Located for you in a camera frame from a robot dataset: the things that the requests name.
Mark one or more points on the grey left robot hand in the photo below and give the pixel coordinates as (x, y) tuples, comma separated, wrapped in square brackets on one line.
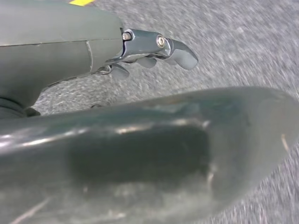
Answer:
[(58, 46)]

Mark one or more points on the yellow floor tape outline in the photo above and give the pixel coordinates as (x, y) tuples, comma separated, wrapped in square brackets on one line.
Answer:
[(80, 2)]

